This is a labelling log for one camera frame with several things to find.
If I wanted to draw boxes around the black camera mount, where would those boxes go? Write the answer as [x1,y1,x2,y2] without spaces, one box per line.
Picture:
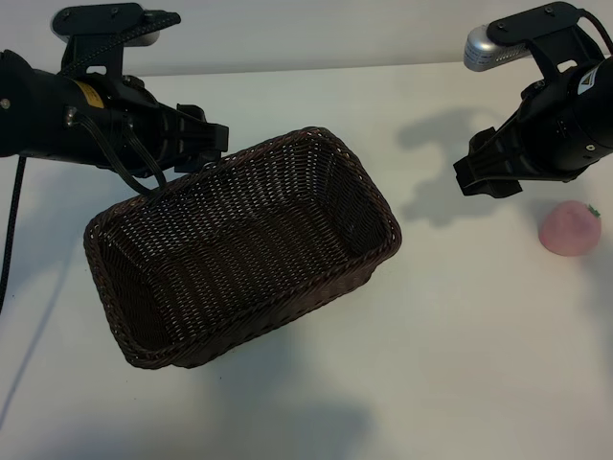
[486,2,605,83]
[51,3,182,104]

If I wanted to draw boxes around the thin black gripper wire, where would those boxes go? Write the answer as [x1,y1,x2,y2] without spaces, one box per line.
[125,125,169,191]
[71,114,155,196]

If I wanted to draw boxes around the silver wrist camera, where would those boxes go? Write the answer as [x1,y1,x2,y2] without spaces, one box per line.
[57,23,163,49]
[463,26,535,73]

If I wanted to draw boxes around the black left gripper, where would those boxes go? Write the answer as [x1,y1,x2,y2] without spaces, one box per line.
[102,76,230,179]

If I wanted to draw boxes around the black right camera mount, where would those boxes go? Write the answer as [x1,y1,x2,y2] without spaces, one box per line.
[486,2,605,83]

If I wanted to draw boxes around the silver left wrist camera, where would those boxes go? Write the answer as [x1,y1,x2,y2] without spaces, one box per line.
[57,23,163,49]

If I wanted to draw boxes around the pink peach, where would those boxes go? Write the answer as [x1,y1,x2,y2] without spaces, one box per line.
[538,199,602,259]

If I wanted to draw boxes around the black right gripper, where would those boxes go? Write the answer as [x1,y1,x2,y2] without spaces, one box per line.
[453,79,579,198]

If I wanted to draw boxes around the dark brown wicker basket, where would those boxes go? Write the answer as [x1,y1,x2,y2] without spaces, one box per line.
[83,126,403,370]

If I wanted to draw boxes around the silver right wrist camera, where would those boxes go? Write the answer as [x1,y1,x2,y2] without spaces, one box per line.
[463,26,535,73]

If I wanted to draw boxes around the black right camera cable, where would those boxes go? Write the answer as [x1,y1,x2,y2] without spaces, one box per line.
[577,7,613,55]

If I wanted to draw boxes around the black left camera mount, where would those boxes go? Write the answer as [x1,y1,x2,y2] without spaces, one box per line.
[51,3,182,104]

